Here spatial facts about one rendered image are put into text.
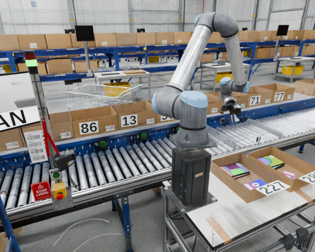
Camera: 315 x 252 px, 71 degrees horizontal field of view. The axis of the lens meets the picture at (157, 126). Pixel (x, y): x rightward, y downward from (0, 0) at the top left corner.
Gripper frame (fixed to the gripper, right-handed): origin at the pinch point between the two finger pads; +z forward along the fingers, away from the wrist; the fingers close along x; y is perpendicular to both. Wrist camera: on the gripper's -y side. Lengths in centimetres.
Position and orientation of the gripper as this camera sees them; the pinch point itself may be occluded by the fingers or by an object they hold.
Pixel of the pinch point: (237, 116)
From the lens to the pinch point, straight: 175.9
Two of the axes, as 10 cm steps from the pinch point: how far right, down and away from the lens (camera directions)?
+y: 10.0, 0.3, 0.9
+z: 0.6, 5.6, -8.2
